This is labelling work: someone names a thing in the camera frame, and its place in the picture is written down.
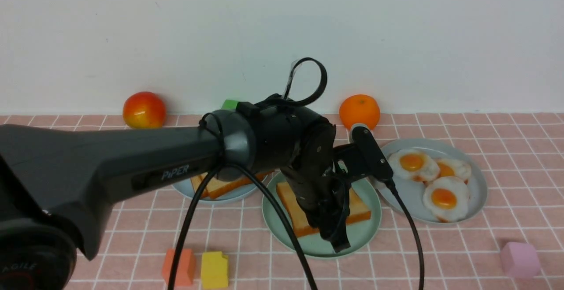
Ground pink cube block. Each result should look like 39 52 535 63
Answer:
500 242 542 279

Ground light blue bread plate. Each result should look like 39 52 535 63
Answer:
173 178 258 205

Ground yellow block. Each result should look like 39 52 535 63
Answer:
200 251 229 290

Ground green cube block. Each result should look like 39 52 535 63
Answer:
220 99 238 111

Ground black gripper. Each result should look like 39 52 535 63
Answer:
282 167 351 253

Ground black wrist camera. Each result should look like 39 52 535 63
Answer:
333 123 393 184

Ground red yellow pomegranate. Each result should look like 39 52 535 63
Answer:
122 91 167 129

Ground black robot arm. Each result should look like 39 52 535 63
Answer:
1 94 350 290

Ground toast slice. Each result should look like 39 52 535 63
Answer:
276 182 372 238
190 173 252 200

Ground fried egg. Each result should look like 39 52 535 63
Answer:
422 176 471 223
435 158 472 184
387 148 440 183

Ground green centre plate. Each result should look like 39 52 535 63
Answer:
262 179 382 259

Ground orange block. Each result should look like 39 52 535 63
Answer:
162 248 196 287

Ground orange fruit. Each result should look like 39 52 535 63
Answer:
339 94 381 130

